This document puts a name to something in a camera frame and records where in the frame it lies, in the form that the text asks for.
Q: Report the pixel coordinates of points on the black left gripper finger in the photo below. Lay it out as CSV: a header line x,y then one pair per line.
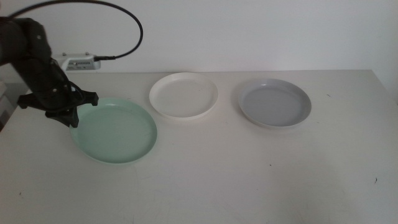
x,y
73,118
59,115

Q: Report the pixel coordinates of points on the grey shallow bowl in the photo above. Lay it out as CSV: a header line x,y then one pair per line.
x,y
275,105

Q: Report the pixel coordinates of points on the white shallow bowl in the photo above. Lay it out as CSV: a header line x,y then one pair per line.
x,y
183,96

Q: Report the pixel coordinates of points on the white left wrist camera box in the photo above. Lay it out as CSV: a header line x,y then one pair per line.
x,y
81,63

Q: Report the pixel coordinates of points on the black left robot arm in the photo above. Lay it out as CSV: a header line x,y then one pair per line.
x,y
25,40

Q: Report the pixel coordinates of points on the pale green shallow bowl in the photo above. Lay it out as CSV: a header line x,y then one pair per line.
x,y
118,133

